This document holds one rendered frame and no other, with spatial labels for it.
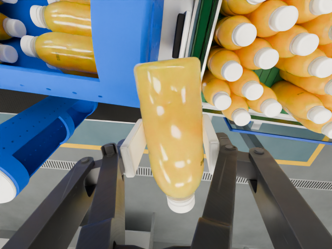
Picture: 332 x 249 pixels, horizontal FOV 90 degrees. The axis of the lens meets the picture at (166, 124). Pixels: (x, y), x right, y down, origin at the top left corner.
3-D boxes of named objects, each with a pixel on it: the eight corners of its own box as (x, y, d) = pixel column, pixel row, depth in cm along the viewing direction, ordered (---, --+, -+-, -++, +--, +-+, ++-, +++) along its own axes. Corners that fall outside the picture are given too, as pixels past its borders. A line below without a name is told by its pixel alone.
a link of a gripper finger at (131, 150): (134, 178, 14) (125, 178, 14) (147, 140, 21) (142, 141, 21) (127, 147, 13) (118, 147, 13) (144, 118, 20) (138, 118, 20)
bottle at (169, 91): (153, 57, 21) (169, 175, 28) (114, 61, 16) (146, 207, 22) (209, 49, 18) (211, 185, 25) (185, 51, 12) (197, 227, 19)
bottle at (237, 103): (236, 84, 56) (261, 107, 40) (228, 102, 60) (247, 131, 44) (216, 79, 56) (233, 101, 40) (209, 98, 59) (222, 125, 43)
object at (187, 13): (177, 12, 44) (179, 9, 33) (186, 14, 44) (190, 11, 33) (172, 53, 49) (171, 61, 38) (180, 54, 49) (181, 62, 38)
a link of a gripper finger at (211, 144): (209, 143, 12) (219, 142, 12) (201, 113, 19) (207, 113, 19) (210, 175, 13) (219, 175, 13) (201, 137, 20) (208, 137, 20)
